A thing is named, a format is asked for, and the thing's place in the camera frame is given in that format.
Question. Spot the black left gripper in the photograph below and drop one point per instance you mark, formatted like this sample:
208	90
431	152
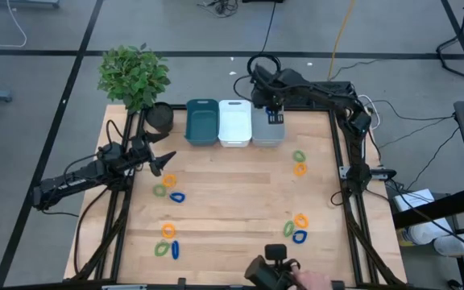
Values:
141	153

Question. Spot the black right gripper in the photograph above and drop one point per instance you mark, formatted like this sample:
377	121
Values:
266	98

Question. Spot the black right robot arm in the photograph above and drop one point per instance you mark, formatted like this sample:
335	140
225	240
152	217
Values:
320	94

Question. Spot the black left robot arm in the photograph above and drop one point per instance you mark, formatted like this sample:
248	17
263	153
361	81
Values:
71	181

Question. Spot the grey plastic bin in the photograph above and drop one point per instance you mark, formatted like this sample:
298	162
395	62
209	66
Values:
267	137

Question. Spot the black plant pot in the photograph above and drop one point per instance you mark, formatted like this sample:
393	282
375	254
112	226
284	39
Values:
160	118

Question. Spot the white plastic bin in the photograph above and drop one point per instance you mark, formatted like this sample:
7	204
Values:
234	121

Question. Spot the teal plastic bin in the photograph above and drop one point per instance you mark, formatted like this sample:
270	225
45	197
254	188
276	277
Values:
201	121

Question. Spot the black vented computer case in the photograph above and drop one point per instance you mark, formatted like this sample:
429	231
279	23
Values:
338	85

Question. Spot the green artificial plant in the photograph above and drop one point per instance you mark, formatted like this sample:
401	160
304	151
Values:
131	76

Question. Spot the silver mounting plate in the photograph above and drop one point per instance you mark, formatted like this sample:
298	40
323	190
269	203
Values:
342	171

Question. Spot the black floor box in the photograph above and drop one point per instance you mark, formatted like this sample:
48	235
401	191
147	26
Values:
262	1

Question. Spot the black table clamp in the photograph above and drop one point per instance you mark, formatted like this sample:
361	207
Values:
181	282

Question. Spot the white paper box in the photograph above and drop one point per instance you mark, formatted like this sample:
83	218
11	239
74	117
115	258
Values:
413	199

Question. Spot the person's hand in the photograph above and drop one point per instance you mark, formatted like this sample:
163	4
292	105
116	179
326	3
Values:
312	280

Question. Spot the yellow packet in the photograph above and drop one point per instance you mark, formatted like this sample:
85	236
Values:
405	237

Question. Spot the black metal beam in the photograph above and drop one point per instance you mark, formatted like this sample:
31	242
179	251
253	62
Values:
437	209

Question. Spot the white paper towel roll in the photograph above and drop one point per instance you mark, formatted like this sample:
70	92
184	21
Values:
429	233

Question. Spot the grey cart base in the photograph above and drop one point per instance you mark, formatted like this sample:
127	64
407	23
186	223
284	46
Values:
22	3

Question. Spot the white plastic object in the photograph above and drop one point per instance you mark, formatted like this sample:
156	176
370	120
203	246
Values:
453	245

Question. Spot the black aluminium table frame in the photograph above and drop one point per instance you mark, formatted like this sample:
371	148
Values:
117	258

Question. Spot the black handheld camera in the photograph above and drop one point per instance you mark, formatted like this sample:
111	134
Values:
270	274

